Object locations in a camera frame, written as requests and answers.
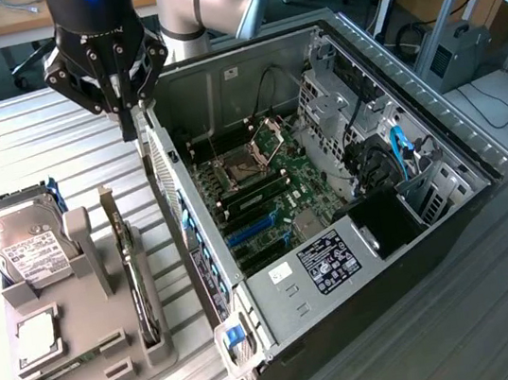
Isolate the long black expansion slot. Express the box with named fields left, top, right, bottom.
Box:
left=217, top=199, right=288, bottom=237
left=236, top=234, right=295, bottom=268
left=239, top=244, right=298, bottom=277

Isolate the silver CPU chip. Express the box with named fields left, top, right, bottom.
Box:
left=12, top=312, right=64, bottom=370

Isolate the black looped wire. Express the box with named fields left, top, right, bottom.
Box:
left=250, top=61, right=306, bottom=118

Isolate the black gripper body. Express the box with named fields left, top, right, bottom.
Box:
left=44, top=0, right=151, bottom=95

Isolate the black open PC case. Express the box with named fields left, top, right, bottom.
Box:
left=120, top=0, right=508, bottom=380

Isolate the grey parts rack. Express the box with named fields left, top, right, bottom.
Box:
left=0, top=195, right=184, bottom=380

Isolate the black power wire bundle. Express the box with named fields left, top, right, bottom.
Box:
left=341, top=137, right=401, bottom=199

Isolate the grey controller box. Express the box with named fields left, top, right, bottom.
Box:
left=420, top=14, right=501, bottom=96

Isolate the black RAM slot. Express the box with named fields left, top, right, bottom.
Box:
left=216, top=165, right=287, bottom=201
left=218, top=169, right=289, bottom=205
left=219, top=172, right=292, bottom=209
left=184, top=125, right=257, bottom=156
left=189, top=134, right=262, bottom=164
left=186, top=130, right=259, bottom=161

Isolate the green Dell motherboard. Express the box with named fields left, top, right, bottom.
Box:
left=180, top=102, right=369, bottom=285

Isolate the RAM stick with white labels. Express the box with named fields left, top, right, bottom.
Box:
left=220, top=178, right=297, bottom=220

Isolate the green RAM stick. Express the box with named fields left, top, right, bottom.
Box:
left=37, top=347, right=109, bottom=378

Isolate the silver hard disk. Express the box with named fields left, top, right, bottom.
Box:
left=0, top=188, right=80, bottom=294

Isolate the metal socket cover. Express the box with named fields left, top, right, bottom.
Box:
left=245, top=115, right=289, bottom=162

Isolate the light blue network cable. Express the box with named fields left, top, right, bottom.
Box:
left=0, top=0, right=40, bottom=19

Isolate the black plastic shroud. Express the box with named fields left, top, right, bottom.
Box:
left=342, top=181, right=430, bottom=267

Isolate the metal disk bay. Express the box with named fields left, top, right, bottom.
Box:
left=391, top=149, right=498, bottom=232

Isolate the coiled black cable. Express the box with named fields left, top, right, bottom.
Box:
left=393, top=19, right=430, bottom=60

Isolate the grey power supply unit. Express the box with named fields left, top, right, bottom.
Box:
left=236, top=209, right=398, bottom=352

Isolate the silver chipset heatsink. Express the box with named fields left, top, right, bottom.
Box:
left=291, top=210, right=334, bottom=245

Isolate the blue wire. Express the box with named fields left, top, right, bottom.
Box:
left=387, top=122, right=420, bottom=185

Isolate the thin metal locking lever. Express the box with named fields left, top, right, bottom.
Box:
left=204, top=132, right=222, bottom=165

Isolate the blue case latch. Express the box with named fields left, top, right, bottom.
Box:
left=223, top=324, right=249, bottom=349

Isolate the short black expansion slot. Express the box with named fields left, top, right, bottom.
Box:
left=232, top=241, right=258, bottom=259

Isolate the metal drive cage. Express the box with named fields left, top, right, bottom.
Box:
left=285, top=17, right=411, bottom=201

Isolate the CPU socket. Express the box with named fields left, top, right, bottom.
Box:
left=213, top=144, right=265, bottom=192

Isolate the blue expansion slot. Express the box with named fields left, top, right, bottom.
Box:
left=222, top=212, right=283, bottom=249

